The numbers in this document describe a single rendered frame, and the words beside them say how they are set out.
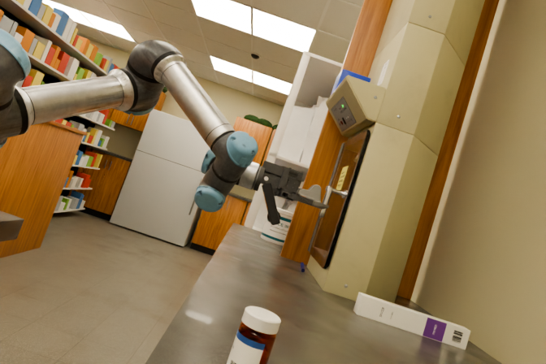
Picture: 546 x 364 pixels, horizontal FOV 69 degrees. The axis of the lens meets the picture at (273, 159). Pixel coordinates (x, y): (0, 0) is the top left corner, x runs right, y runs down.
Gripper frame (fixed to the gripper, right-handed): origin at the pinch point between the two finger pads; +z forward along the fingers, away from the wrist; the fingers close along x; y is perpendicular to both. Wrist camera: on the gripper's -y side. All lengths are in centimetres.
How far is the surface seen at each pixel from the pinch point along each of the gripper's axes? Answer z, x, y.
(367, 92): 1.0, -5.3, 33.6
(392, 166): 13.7, -5.3, 16.3
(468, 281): 48.6, 5.9, -6.7
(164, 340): -24, -65, -21
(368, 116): 3.2, -5.3, 27.3
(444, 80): 22, 0, 46
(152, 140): -186, 483, 20
